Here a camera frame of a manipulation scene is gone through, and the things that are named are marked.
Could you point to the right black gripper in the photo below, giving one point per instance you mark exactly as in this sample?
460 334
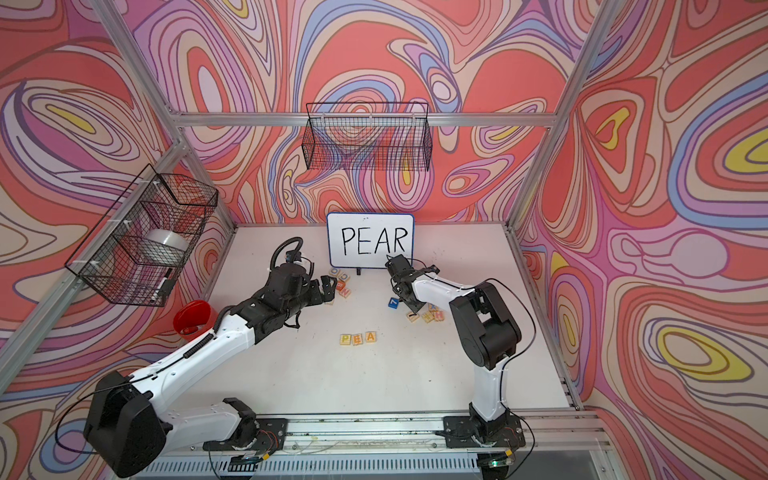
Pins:
413 305

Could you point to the black wire basket wall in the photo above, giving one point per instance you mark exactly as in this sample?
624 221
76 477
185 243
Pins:
367 136
160 219

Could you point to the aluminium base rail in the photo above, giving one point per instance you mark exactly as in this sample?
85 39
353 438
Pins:
540 445

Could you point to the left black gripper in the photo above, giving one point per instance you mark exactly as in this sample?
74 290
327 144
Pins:
329 290

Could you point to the white board reading PEAR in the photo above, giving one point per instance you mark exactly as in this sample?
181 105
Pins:
368 240

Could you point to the red plastic cup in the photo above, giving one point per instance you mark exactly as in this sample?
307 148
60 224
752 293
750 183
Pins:
194 319

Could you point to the black wire basket back wall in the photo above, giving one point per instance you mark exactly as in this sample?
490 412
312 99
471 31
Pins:
367 136

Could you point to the black wire basket left wall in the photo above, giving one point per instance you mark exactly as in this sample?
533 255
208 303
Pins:
160 219

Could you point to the white tape roll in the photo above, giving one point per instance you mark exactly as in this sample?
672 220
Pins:
164 247

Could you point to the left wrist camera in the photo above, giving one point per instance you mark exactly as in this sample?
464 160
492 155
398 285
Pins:
293 256

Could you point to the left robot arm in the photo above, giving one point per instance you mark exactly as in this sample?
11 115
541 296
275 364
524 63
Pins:
130 421

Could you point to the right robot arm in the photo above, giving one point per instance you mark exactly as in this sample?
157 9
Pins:
489 336

